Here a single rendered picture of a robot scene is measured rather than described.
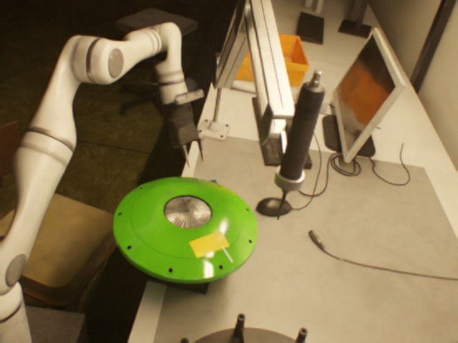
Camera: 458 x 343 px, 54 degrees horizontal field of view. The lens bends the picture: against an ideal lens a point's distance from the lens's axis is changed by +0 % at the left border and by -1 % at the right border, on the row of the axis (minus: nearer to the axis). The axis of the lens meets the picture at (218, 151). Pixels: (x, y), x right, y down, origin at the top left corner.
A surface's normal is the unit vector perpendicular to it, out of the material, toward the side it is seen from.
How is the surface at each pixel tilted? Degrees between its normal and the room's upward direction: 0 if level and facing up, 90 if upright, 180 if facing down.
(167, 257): 23
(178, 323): 0
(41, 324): 0
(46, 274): 0
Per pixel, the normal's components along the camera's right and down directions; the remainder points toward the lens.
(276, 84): 0.16, -0.57
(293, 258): 0.12, -0.81
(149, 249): -0.10, -0.59
